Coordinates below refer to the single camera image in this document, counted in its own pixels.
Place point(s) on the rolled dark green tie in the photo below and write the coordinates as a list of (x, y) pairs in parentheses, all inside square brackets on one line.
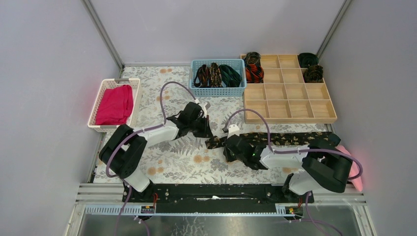
[(306, 60)]

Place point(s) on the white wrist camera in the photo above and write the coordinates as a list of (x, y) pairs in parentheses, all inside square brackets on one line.
[(205, 106), (232, 129)]

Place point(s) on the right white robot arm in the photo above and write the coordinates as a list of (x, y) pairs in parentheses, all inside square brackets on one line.
[(321, 166)]

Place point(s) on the rolled dark striped tie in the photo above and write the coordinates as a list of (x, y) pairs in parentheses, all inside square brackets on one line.
[(252, 58)]

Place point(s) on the brown striped tie in basket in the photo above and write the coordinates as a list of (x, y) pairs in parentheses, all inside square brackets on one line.
[(201, 80)]

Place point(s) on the white plastic basket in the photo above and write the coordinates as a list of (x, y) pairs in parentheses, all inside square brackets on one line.
[(136, 85)]

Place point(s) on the rolled orange black tie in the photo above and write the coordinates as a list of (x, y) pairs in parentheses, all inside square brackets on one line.
[(254, 73)]

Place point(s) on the floral table mat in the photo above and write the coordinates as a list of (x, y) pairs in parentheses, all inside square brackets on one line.
[(187, 160)]

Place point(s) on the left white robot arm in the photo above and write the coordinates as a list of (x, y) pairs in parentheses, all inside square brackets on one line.
[(123, 151)]

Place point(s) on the pink cloth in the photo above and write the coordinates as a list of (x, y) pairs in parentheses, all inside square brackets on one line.
[(357, 182)]

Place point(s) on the dark floral necktie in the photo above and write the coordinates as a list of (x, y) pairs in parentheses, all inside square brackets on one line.
[(278, 139)]

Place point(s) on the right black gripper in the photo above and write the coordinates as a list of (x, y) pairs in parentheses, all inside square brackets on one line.
[(227, 157)]

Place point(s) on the wooden compartment tray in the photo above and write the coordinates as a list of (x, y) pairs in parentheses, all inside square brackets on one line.
[(285, 97)]

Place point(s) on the brown patterned tie in basket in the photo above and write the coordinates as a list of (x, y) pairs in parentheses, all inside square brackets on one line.
[(215, 79)]

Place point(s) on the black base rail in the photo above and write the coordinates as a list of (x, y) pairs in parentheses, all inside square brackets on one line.
[(215, 198)]

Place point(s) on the red folded cloth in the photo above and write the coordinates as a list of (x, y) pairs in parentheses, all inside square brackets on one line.
[(116, 106)]

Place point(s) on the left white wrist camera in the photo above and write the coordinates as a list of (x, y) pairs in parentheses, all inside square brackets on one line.
[(205, 106)]

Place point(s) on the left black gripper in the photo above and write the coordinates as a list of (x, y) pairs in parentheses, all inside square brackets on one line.
[(202, 123)]

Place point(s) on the blue plastic basket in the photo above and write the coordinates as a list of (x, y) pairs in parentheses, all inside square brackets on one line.
[(237, 64)]

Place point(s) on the rolled olive patterned tie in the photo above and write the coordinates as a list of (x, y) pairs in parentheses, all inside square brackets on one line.
[(314, 74)]

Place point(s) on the grey slotted cable duct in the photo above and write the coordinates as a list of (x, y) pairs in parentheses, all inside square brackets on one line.
[(144, 210)]

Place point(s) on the dark green tie in basket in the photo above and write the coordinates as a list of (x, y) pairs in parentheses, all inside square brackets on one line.
[(229, 77)]

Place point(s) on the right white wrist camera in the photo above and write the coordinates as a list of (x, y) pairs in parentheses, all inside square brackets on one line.
[(232, 129)]

